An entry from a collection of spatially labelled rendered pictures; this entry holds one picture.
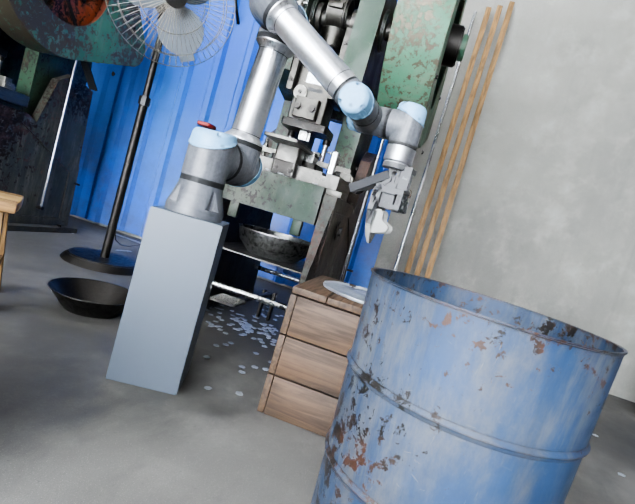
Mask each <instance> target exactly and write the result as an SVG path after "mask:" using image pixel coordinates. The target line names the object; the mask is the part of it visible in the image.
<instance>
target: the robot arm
mask: <svg viewBox="0 0 635 504"><path fill-rule="evenodd" d="M249 8H250V12H251V14H252V16H253V18H254V19H255V20H256V22H257V23H258V24H259V25H260V27H259V30H258V33H257V36H256V41H257V44H258V46H259V48H258V51H257V54H256V57H255V60H254V63H253V66H252V69H251V72H250V75H249V78H248V81H247V84H246V87H245V90H244V93H243V96H242V99H241V102H240V105H239V108H238V111H237V114H236V116H235V119H234V122H233V125H232V128H231V129H230V130H228V131H226V132H224V133H223V132H219V131H215V130H211V129H207V128H203V127H195V128H194V129H193V130H192V133H191V136H190V138H189V140H188V142H189V143H188V147H187V151H186V155H185V158H184V162H183V166H182V170H181V174H180V177H179V181H178V182H177V184H176V186H175V187H174V189H173V190H172V192H171V193H170V195H169V196H168V198H167V199H166V202H165V206H164V208H166V209H168V210H171V211H174V212H177V213H180V214H183V215H187V216H190V217H194V218H198V219H202V220H206V221H210V222H216V223H222V219H223V190H224V186H225V183H226V184H228V185H230V186H234V187H246V186H249V185H251V184H253V183H254V182H255V181H256V180H257V179H258V178H259V176H260V174H261V172H262V162H261V158H260V154H261V152H262V149H263V146H262V144H261V142H260V138H261V135H262V132H263V129H264V126H265V123H266V120H267V118H268V115H269V112H270V109H271V106H272V103H273V100H274V97H275V94H276V91H277V88H278V85H279V82H280V79H281V77H282V74H283V71H284V68H285V65H286V62H287V60H288V59H289V58H291V57H293V56H294V55H296V57H297V58H298V59H299V60H300V61H301V62H302V63H303V65H304V66H305V67H306V68H307V69H308V70H309V72H310V73H311V74H312V75H313V76H314V77H315V79H316V80H317V81H318V82H319V83H320V84H321V86H322V87H323V88H324V89H325V90H326V91H327V93H328V94H329V95H330V96H331V97H332V98H333V100H334V101H335V102H336V103H337V105H338V106H339V107H340V108H341V110H342V112H343V113H344V114H345V115H346V116H347V119H346V123H347V127H348V128H349V129H350V130H352V131H356V132H357V133H364V134H369V135H373V136H378V137H382V138H388V139H389V140H388V144H387V147H386V150H385V154H384V157H383V159H384V160H385V161H383V164H382V167H384V168H386V169H389V170H386V171H383V172H380V173H378V174H375V175H372V176H369V177H366V178H363V179H360V180H356V181H355V182H352V183H349V185H348V186H349V190H350V192H352V193H354V194H361V193H363V192H366V191H369V190H372V189H373V191H372V193H371V197H370V201H369V203H368V207H367V212H366V219H365V222H366V223H365V237H366V242H367V243H371V241H372V239H373V238H374V236H375V234H390V233H391V232H392V230H393V227H392V226H391V225H390V224H389V223H388V222H387V219H388V213H387V212H386V211H385V210H386V209H387V210H391V212H395V213H398V214H399V213H401V214H406V213H407V210H408V206H409V203H410V200H411V196H412V195H411V194H412V191H411V190H410V185H411V182H412V179H413V176H416V173H417V171H415V170H414V169H413V168H409V167H411V166H412V163H413V160H414V157H415V154H416V150H417V147H418V143H419V140H420V137H421V133H422V130H423V128H424V123H425V119H426V115H427V110H426V109H425V108H424V107H423V106H422V105H420V104H417V103H414V102H406V101H404V102H401V103H400V104H399V107H397V109H392V108H387V107H382V106H379V104H378V103H377V101H376V100H375V98H374V97H373V94H372V92H371V90H370V89H369V88H368V87H367V86H366V85H364V84H363V83H362V82H361V81H360V80H359V79H358V78H357V76H356V75H355V74H354V73H353V72H352V71H351V70H350V68H349V67H348V66H347V65H346V64H345V63H344V62H343V61H342V59H341V58H340V57H339V56H338V55H337V54H336V53H335V51H334V50H333V49H332V48H331V47H330V46H329V45H328V44H327V42H326V41H325V40H324V39H323V38H322V37H321V36H320V35H319V33H318V32H317V31H316V30H315V29H314V28H313V27H312V25H311V24H310V23H309V20H308V17H307V15H306V13H305V11H304V9H303V8H302V7H301V6H300V5H299V3H298V2H297V1H296V0H249ZM396 173H397V174H396ZM409 190H410V191H411V192H409ZM410 193H411V194H410Z"/></svg>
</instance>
